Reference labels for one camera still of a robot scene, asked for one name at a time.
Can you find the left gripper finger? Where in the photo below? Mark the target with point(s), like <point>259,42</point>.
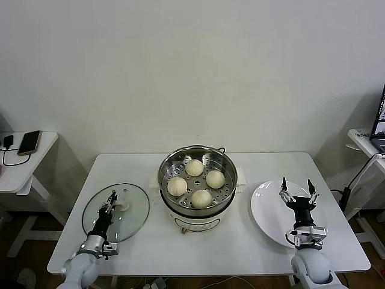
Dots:
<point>105,210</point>
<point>113,203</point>

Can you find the smartphone with gold edge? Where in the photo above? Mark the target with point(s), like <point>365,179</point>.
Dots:
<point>29,142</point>

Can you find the white electric steamer pot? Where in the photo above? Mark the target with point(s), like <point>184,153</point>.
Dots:
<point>198,222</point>

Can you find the stainless steel steamer basket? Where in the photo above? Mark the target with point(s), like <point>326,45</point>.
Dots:
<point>173,168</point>

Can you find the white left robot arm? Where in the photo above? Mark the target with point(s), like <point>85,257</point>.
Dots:
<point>81,268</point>

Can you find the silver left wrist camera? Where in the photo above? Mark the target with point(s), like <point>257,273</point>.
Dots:
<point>111,248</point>

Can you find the white power strip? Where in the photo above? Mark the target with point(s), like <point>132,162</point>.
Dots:
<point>158,284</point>

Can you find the printed paper label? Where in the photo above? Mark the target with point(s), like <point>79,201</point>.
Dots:
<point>362,135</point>

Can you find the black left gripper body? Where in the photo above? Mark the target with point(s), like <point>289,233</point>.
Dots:
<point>102,222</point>

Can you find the white round plate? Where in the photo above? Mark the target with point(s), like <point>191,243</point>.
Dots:
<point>267,216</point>

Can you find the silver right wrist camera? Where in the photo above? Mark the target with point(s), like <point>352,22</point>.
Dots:
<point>317,233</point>

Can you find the white side table with phone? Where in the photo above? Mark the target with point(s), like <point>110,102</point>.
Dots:
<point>18,177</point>

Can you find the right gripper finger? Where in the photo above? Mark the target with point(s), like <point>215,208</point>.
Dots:
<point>285,192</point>
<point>313,197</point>

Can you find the white side table with laptop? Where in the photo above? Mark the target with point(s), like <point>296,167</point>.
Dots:
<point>359,143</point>

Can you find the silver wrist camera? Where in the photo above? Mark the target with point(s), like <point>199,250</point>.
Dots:
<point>317,233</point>
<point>111,248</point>

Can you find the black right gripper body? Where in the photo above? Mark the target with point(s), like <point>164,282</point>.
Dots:
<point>302,207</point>

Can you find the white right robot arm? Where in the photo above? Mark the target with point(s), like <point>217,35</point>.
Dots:
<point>309,268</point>

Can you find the small black charger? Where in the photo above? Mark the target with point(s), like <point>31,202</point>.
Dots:
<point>9,141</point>

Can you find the white steamed baozi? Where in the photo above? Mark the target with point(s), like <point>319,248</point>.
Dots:
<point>202,198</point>
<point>194,168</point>
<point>177,186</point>
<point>215,179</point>

